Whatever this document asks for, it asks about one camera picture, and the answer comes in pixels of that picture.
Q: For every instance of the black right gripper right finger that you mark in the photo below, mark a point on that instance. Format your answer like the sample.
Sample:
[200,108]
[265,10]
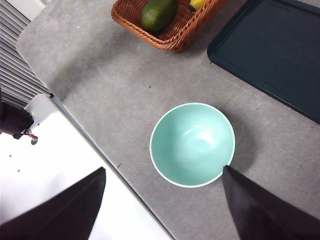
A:
[262,215]

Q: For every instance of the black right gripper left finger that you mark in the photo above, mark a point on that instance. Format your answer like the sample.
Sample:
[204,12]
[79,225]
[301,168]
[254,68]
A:
[62,212]

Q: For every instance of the turquoise ceramic bowl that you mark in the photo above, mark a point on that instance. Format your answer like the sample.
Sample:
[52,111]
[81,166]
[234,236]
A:
[192,145]

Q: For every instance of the green avocado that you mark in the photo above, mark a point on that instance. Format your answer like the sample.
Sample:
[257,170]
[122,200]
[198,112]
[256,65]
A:
[157,15]

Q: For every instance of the grey ribbed panel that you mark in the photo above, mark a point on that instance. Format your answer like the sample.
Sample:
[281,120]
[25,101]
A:
[12,62]

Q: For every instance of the dark teal rectangular tray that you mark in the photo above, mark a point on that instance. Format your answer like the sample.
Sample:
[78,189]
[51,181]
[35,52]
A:
[275,50]

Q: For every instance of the brown wicker basket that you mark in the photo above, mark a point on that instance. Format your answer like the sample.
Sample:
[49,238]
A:
[180,32]

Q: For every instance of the yellow banana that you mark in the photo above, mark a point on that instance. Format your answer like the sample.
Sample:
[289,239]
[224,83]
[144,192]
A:
[198,3]

